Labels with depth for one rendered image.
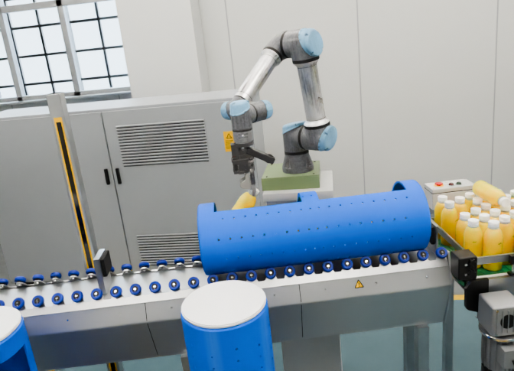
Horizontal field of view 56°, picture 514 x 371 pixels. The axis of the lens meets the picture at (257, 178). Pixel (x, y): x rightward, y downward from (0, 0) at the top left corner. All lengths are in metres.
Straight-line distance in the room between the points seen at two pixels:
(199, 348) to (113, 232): 2.44
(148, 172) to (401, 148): 2.37
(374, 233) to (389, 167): 2.91
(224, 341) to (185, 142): 2.16
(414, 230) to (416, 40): 2.89
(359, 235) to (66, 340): 1.21
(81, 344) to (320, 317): 0.95
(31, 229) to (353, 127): 2.90
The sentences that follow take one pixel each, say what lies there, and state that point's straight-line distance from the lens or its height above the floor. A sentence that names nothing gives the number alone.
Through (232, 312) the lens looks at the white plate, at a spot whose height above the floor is 1.04.
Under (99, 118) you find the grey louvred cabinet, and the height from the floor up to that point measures 1.39.
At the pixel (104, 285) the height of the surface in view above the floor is 0.97.
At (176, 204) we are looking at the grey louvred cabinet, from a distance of 3.67.
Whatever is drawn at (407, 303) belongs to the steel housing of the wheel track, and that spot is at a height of 0.77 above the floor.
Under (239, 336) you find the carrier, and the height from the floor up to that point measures 0.99.
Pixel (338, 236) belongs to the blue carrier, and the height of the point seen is 1.10.
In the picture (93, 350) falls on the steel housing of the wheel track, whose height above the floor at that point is 0.71.
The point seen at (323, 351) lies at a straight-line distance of 2.62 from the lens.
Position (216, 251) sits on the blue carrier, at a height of 1.10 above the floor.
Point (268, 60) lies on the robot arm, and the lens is 2.11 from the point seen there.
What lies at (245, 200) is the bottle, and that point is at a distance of 1.89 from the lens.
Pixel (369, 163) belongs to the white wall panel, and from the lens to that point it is 4.74.
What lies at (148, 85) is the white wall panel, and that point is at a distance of 4.55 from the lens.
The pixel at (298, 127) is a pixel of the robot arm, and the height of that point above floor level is 1.43.
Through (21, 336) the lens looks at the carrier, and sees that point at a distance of 1.84.
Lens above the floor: 1.86
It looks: 17 degrees down
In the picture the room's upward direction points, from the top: 6 degrees counter-clockwise
